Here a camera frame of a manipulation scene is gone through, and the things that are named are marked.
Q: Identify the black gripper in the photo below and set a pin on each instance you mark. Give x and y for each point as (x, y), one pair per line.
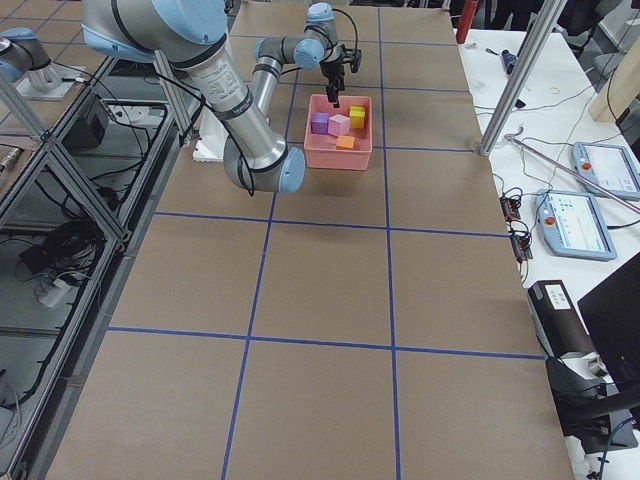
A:
(332, 69)

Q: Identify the purple foam block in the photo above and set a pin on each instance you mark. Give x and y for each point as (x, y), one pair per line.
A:
(319, 123)

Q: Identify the yellow foam block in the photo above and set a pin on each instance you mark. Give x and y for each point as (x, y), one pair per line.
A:
(357, 116)

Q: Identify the pink foam block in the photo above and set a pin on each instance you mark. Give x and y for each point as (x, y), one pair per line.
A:
(338, 125)

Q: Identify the orange foam block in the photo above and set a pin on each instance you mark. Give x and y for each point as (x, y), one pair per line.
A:
(345, 142)

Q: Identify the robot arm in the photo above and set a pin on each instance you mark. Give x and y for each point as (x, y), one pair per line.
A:
(193, 36)

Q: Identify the pink plastic bin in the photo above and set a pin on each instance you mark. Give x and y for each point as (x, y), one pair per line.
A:
(320, 150)

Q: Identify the near teach pendant tablet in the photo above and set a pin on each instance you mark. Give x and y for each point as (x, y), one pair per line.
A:
(572, 225)

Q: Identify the teach pendant tablet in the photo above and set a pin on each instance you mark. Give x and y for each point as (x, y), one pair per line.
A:
(611, 167)
(572, 225)

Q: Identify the far teach pendant tablet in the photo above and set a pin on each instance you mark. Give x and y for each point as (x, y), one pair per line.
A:
(611, 167)

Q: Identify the metal reacher stick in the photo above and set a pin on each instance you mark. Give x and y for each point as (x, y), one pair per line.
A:
(585, 181)

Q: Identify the black box with label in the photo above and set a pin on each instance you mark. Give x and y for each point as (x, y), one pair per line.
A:
(556, 320)

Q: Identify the black monitor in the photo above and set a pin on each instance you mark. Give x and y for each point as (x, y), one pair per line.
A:
(610, 312)

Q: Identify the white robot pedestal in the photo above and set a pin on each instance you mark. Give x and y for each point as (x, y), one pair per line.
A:
(213, 133)

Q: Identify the aluminium frame post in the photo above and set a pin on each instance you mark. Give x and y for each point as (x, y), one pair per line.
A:
(533, 44)

